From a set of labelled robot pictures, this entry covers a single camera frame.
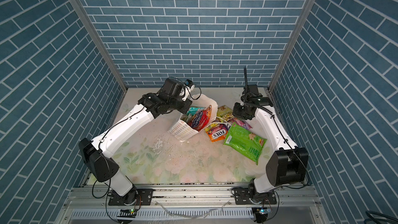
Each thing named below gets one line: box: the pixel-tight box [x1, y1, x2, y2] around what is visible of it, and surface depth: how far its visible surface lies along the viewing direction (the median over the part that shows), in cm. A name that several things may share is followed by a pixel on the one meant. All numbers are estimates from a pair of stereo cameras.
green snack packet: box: [223, 122, 267, 165], surface depth 90 cm
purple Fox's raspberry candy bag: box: [228, 117, 253, 130], surface depth 101 cm
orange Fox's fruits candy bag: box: [204, 123, 229, 143], surface depth 96 cm
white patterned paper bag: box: [167, 93, 219, 142], surface depth 81 cm
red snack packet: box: [187, 109, 210, 132], surface depth 92 cm
